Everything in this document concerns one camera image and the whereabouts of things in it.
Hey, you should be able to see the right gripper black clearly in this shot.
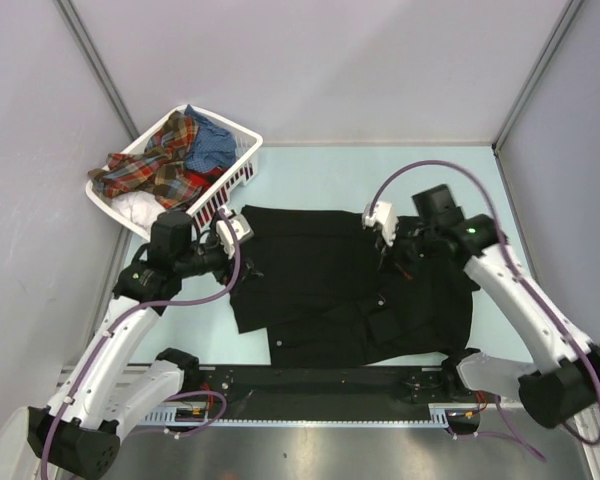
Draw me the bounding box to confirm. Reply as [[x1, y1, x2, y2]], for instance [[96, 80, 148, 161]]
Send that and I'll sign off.
[[375, 220, 438, 280]]

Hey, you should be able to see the black long sleeve shirt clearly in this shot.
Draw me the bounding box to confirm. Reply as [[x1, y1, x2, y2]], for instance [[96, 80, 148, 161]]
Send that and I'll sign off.
[[230, 206, 478, 368]]

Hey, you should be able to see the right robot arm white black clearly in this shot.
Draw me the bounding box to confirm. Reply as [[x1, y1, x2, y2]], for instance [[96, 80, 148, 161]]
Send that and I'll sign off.
[[362, 185, 600, 429]]

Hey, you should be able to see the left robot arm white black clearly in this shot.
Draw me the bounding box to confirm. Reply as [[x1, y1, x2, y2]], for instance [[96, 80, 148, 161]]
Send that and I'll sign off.
[[27, 207, 253, 479]]

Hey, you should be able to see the plaid long sleeve shirt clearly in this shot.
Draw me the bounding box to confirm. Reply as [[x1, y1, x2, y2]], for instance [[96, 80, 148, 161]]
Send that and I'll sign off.
[[88, 111, 203, 209]]

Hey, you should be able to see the red shirt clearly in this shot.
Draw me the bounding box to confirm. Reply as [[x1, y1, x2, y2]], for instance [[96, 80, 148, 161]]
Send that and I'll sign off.
[[185, 168, 226, 193]]

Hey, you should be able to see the white shirt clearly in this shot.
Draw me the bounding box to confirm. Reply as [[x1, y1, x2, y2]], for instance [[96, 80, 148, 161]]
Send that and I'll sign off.
[[111, 191, 166, 231]]

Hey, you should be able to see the blue shirt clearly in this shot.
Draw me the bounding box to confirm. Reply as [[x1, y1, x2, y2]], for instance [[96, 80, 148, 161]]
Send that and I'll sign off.
[[185, 105, 237, 173]]

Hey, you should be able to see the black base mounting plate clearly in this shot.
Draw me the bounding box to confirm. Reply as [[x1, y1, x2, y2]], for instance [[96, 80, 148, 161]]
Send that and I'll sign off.
[[187, 365, 483, 412]]

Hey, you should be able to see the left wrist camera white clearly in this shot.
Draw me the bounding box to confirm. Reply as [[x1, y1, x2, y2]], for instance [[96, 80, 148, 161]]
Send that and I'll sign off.
[[213, 205, 254, 260]]

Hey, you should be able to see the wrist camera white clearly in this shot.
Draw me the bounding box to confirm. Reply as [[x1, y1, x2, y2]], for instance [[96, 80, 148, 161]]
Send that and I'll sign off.
[[213, 205, 254, 260], [362, 201, 398, 247]]

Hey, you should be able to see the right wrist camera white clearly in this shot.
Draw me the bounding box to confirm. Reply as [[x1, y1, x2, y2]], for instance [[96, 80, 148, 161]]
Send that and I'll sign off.
[[362, 201, 398, 247]]

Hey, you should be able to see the white slotted cable duct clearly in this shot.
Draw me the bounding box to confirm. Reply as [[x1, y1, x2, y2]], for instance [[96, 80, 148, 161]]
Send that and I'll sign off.
[[139, 404, 481, 431]]

